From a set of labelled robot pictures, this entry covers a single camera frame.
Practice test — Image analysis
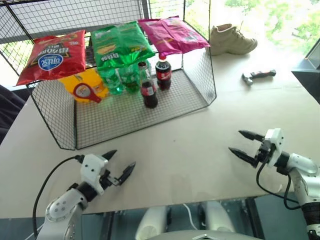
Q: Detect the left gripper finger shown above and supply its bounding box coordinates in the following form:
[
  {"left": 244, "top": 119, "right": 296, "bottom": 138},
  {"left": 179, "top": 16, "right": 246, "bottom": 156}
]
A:
[
  {"left": 116, "top": 161, "right": 137, "bottom": 186},
  {"left": 102, "top": 149, "right": 118, "bottom": 163}
]

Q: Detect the red chip bag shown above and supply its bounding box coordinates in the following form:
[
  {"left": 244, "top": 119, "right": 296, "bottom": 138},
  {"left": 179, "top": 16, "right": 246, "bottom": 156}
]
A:
[{"left": 16, "top": 29, "right": 87, "bottom": 87}]

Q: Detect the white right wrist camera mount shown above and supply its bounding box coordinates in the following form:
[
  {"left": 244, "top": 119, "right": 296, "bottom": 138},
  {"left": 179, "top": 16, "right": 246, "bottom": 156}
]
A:
[{"left": 264, "top": 128, "right": 285, "bottom": 167}]

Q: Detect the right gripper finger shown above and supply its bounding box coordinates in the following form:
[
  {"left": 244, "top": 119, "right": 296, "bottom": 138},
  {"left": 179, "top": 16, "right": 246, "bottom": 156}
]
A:
[
  {"left": 227, "top": 147, "right": 261, "bottom": 169},
  {"left": 238, "top": 129, "right": 266, "bottom": 143}
]

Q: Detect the white rounded robot leg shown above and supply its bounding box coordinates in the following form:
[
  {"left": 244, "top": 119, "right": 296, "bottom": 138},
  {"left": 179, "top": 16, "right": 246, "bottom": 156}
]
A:
[
  {"left": 134, "top": 205, "right": 173, "bottom": 240},
  {"left": 199, "top": 199, "right": 237, "bottom": 235}
]

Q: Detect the beige high-top shoe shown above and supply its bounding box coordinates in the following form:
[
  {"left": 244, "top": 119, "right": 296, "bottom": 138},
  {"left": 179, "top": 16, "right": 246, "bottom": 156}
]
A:
[{"left": 208, "top": 23, "right": 259, "bottom": 56}]

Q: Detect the cola bottle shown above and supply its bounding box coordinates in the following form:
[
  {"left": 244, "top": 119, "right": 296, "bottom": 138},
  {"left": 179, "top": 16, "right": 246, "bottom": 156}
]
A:
[
  {"left": 137, "top": 61, "right": 159, "bottom": 110},
  {"left": 155, "top": 53, "right": 173, "bottom": 91}
]

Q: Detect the cola bottle front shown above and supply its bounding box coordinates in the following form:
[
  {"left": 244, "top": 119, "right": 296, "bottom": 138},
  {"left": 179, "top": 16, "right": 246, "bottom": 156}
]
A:
[{"left": 137, "top": 61, "right": 159, "bottom": 110}]

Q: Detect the black table frame leg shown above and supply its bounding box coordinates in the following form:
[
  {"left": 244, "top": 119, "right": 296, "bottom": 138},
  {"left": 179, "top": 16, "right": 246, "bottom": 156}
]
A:
[{"left": 240, "top": 196, "right": 266, "bottom": 240}]

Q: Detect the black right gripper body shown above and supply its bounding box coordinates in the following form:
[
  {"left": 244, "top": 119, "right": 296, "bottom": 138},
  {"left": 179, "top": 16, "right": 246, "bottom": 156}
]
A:
[{"left": 255, "top": 138, "right": 277, "bottom": 165}]

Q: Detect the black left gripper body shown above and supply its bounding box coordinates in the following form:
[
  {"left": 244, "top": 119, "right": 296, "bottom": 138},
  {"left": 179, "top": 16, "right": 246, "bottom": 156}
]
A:
[{"left": 99, "top": 169, "right": 121, "bottom": 191}]

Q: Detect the cola bottle back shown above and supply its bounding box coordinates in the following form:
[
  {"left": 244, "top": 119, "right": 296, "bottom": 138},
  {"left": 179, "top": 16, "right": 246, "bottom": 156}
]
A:
[{"left": 155, "top": 53, "right": 173, "bottom": 91}]

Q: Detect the yellow chip bag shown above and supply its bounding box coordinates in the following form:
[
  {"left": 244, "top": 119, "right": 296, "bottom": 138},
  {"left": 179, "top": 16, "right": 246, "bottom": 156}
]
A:
[{"left": 58, "top": 68, "right": 111, "bottom": 104}]

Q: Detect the green plastic soda bottle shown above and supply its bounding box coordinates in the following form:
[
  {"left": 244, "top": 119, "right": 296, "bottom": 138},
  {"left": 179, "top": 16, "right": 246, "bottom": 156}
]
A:
[
  {"left": 118, "top": 63, "right": 141, "bottom": 95},
  {"left": 98, "top": 68, "right": 125, "bottom": 96}
]

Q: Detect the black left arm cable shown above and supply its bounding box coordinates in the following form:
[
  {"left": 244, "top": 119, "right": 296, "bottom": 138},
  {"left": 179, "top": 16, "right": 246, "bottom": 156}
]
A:
[{"left": 31, "top": 154, "right": 86, "bottom": 240}]

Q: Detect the dark seat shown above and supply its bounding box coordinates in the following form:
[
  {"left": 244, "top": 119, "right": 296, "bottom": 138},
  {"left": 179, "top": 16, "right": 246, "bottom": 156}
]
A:
[{"left": 0, "top": 84, "right": 27, "bottom": 146}]

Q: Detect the black and silver hammer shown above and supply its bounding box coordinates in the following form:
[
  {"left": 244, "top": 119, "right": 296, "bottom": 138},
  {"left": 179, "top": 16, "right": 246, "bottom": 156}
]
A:
[{"left": 241, "top": 69, "right": 277, "bottom": 87}]

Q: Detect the white cable under table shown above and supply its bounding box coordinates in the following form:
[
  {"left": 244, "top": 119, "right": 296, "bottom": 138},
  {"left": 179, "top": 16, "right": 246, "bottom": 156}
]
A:
[{"left": 182, "top": 203, "right": 199, "bottom": 230}]

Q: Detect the green chip bag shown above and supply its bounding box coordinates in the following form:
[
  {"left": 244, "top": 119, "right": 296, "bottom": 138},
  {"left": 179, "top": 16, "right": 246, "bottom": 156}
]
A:
[{"left": 90, "top": 20, "right": 156, "bottom": 72}]

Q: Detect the pink chip bag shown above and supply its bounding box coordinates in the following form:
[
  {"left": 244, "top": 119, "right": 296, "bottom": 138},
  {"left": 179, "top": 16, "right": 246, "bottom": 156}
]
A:
[{"left": 137, "top": 16, "right": 211, "bottom": 59}]

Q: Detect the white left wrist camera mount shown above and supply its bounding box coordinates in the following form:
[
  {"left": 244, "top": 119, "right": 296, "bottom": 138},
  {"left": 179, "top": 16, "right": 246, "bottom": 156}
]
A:
[{"left": 79, "top": 153, "right": 109, "bottom": 196}]

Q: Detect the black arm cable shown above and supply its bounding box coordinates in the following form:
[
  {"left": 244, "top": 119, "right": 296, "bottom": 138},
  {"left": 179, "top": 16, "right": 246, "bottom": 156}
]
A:
[
  {"left": 31, "top": 154, "right": 86, "bottom": 240},
  {"left": 256, "top": 161, "right": 305, "bottom": 211}
]

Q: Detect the grey robot torso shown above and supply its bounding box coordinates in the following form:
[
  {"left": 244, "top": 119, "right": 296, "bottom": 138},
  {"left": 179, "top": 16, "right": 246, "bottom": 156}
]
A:
[{"left": 154, "top": 229, "right": 259, "bottom": 240}]

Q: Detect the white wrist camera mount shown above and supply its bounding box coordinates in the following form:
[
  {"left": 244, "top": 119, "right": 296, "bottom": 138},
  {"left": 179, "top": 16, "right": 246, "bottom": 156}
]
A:
[
  {"left": 264, "top": 128, "right": 285, "bottom": 167},
  {"left": 79, "top": 153, "right": 109, "bottom": 196}
]

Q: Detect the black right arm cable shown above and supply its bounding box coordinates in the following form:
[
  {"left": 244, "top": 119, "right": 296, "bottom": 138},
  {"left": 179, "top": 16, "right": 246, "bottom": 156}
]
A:
[{"left": 256, "top": 161, "right": 305, "bottom": 211}]

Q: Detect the black wire mesh rack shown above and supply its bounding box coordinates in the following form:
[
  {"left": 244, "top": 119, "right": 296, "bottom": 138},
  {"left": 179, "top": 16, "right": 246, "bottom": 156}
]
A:
[{"left": 0, "top": 0, "right": 217, "bottom": 151}]

